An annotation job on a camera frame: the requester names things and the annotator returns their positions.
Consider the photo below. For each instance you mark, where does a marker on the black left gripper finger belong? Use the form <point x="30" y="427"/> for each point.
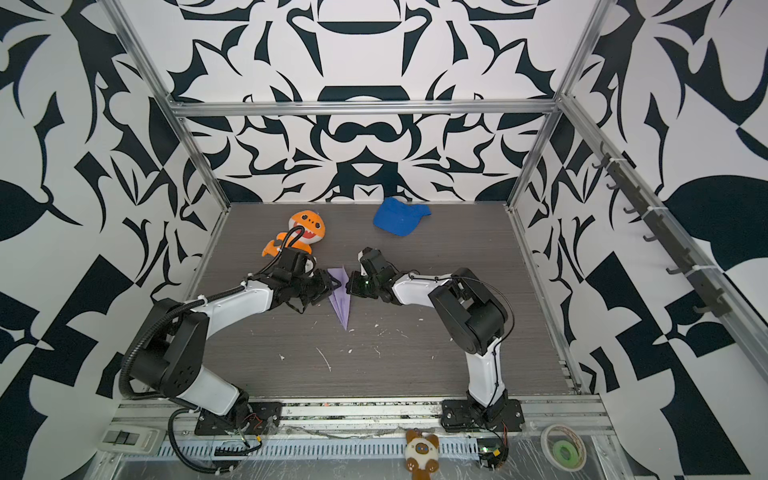
<point x="300" y="304"/>
<point x="320" y="286"/>

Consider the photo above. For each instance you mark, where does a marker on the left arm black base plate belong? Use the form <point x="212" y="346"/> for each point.
<point x="252" y="418"/>

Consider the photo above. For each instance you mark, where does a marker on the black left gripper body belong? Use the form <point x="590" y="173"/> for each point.
<point x="299" y="285"/>

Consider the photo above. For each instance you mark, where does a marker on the black wall hook rail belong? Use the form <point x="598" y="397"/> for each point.
<point x="666" y="231"/>

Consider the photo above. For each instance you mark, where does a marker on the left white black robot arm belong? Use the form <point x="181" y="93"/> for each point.
<point x="165" y="359"/>

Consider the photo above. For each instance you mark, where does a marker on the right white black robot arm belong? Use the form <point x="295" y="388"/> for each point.
<point x="472" y="315"/>

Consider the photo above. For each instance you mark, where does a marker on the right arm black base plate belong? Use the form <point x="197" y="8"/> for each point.
<point x="463" y="415"/>

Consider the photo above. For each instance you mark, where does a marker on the orange shark plush toy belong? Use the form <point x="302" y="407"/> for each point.
<point x="305" y="229"/>

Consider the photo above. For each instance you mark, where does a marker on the lilac square paper sheet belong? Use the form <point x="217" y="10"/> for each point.
<point x="340" y="299"/>

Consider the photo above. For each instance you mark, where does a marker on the brown white plush toy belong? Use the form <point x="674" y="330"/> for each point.
<point x="421" y="454"/>

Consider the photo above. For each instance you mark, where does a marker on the blue cap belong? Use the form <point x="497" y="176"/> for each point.
<point x="399" y="218"/>

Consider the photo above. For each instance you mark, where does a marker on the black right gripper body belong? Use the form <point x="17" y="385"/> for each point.
<point x="379" y="287"/>

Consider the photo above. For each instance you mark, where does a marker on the small black electronics board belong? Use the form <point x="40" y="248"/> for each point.
<point x="492" y="452"/>

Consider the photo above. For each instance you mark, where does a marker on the tape roll with green core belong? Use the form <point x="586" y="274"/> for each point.
<point x="563" y="448"/>

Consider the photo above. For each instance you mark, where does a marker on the white power strip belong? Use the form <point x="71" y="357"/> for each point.
<point x="132" y="440"/>

